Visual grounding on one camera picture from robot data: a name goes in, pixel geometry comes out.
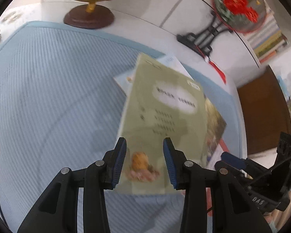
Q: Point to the white bookshelf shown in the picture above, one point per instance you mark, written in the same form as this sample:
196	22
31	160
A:
239	53

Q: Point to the rabbit hill book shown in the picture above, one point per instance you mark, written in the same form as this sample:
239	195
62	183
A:
215	128

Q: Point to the salmon red poetry book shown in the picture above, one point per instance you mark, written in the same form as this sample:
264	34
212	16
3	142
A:
216	156

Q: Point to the white paper sheet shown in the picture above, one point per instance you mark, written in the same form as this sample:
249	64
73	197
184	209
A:
125	79

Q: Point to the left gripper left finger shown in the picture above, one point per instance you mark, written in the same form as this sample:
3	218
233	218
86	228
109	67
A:
56	208

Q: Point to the round embroidered fan on stand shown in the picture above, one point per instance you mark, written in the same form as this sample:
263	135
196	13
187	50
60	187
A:
243	16

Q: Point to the light blue table mat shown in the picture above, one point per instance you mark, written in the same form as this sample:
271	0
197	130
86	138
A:
60	106

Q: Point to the brown wooden door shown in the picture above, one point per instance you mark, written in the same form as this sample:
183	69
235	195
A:
265	112

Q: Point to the pale green back cover book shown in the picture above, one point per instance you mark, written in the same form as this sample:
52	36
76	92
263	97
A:
161	103

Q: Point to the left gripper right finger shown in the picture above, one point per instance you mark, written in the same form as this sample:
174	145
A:
232	208

